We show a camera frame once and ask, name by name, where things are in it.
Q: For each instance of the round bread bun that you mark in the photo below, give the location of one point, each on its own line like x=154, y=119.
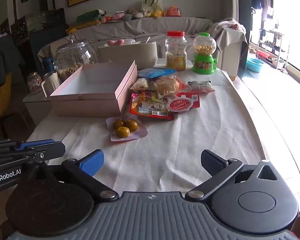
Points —
x=168, y=85

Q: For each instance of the beige oval organizer tub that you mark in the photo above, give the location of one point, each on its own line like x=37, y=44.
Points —
x=145, y=55

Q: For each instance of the red yellow snack bag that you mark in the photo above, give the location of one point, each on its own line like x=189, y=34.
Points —
x=148, y=104

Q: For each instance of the orange fruit left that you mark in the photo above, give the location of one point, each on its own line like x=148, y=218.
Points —
x=118, y=123

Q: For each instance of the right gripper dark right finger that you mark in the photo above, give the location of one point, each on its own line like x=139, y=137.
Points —
x=221, y=172

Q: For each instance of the blue snack packet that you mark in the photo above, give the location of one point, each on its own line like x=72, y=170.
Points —
x=153, y=73

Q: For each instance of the red-lid clear plastic jar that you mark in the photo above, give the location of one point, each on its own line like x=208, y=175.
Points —
x=176, y=55

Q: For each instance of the white ribbed mug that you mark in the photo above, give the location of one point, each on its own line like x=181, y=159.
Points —
x=50, y=83

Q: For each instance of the small glass candy jar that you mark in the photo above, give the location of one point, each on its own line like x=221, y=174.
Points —
x=34, y=83

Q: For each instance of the small red snack packet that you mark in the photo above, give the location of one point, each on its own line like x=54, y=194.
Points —
x=194, y=96

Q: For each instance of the grey covered sofa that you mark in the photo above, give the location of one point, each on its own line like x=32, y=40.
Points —
x=228, y=34

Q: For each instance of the glass jar with nuts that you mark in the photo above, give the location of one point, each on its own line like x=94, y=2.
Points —
x=72, y=56

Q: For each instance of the metal plant shelf rack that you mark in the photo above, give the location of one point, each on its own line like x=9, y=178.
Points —
x=273, y=47

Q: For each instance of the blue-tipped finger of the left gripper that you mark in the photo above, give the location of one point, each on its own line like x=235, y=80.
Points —
x=30, y=151

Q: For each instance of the green-edged clear snack packet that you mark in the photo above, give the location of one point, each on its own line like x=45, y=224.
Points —
x=201, y=86

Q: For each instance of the white tablecloth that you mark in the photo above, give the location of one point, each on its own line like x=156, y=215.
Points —
x=168, y=157

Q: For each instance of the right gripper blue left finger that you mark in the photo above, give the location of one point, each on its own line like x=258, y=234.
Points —
x=82, y=173

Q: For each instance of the yellow chair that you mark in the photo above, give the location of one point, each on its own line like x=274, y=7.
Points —
x=5, y=94

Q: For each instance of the green candy dispenser toy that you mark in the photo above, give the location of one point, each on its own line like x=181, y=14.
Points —
x=204, y=47

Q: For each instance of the orange fruit right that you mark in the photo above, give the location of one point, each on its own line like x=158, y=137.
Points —
x=132, y=124

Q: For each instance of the orange fruit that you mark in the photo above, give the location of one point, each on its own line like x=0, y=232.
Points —
x=132, y=124
x=118, y=123
x=122, y=132

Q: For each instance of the red-lid jelly cup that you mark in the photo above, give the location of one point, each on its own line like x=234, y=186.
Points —
x=180, y=105

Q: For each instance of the pink open storage box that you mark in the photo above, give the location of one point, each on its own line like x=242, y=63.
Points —
x=95, y=90

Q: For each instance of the pink egg-shaped toy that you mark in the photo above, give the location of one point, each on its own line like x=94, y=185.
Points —
x=118, y=42

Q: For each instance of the orange plush toy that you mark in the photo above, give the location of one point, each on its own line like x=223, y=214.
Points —
x=173, y=12

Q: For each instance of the blue plastic basin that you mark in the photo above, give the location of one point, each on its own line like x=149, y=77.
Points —
x=254, y=65

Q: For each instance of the orange fruit front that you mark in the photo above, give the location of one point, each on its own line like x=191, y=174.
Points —
x=122, y=132

